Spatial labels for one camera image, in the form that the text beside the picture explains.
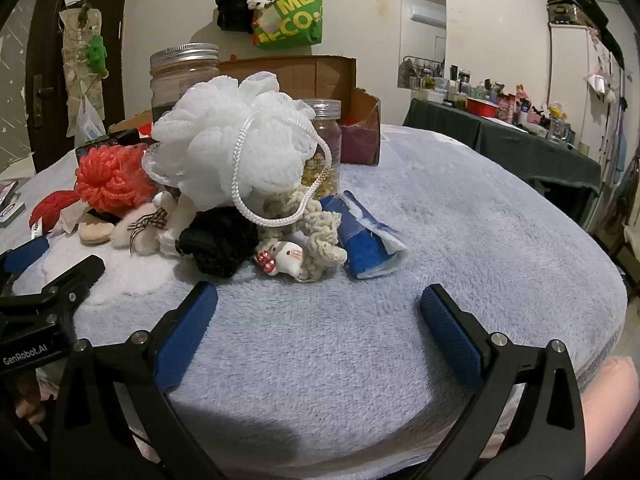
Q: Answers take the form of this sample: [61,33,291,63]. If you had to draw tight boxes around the white fluffy alpaca hair clip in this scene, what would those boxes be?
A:
[111,191,181,256]

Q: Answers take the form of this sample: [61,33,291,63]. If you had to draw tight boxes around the white mesh bath loofah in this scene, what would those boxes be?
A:
[142,74,333,226]

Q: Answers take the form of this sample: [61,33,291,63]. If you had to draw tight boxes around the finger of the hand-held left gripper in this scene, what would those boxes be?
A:
[0,254,107,320]
[0,236,51,275]

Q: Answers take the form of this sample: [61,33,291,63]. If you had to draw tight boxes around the translucent white plastic wrapper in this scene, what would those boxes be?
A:
[47,207,78,235]

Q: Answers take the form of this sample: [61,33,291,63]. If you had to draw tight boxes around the red container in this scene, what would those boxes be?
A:
[467,97,501,120]

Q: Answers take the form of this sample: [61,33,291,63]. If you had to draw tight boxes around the cream crochet scrunchie cat charm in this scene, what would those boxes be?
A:
[254,187,348,283]

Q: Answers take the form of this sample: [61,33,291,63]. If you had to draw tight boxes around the beige powder puff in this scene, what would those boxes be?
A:
[77,212,117,245]

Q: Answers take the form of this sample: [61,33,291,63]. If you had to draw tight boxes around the black mesh scrunchie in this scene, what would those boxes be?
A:
[179,206,261,279]

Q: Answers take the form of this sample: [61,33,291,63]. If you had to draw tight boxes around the cardboard box red lining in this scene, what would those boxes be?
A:
[107,56,382,167]

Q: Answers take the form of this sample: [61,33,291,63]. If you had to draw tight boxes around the pink cushion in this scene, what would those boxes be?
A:
[575,355,640,466]

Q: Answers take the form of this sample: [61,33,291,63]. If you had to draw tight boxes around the green tote bag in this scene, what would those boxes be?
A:
[252,0,325,52]

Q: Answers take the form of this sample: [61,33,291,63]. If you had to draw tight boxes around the table with dark green cloth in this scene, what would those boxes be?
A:
[402,97,603,226]

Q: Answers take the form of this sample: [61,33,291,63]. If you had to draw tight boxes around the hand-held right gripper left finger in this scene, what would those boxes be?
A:
[50,280,231,480]

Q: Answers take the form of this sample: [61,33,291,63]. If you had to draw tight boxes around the white cabinet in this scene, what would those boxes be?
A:
[547,22,626,186]

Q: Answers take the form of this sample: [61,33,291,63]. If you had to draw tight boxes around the blue tissue pack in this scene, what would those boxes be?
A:
[320,191,410,279]

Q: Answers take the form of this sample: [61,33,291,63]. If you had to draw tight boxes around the green toy figure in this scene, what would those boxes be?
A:
[86,35,108,78]

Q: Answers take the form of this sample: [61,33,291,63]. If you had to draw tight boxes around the wall mirror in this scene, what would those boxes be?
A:
[398,0,447,92]

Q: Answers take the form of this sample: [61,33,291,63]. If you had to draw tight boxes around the hanging wall organizer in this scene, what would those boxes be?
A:
[59,5,108,138]

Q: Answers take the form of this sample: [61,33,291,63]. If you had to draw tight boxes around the small jar yellow capsules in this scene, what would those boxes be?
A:
[300,100,342,201]

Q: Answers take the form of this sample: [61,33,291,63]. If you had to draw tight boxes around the dark suitcase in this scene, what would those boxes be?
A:
[546,0,601,26]

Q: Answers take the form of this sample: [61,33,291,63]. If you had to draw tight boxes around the coral mesh bath loofah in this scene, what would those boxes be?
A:
[75,144,158,213]

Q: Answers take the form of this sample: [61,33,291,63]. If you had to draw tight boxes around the row of cosmetic bottles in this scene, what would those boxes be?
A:
[400,55,591,153]

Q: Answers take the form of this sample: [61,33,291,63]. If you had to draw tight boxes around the person's left hand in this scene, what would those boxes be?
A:
[14,372,50,427]

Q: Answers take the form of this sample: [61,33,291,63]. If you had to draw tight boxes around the dark brown door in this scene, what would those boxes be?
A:
[25,0,136,176]

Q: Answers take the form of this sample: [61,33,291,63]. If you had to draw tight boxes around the red knitted scrunchie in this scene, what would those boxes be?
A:
[29,190,81,241]

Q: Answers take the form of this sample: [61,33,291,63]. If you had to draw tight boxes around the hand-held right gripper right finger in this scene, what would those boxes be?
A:
[419,283,587,480]

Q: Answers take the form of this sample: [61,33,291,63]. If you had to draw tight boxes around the clear plastic bag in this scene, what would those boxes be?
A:
[67,95,106,142]

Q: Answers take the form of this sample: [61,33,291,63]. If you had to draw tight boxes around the large glass jar metal lid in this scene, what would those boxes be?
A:
[149,43,221,126]

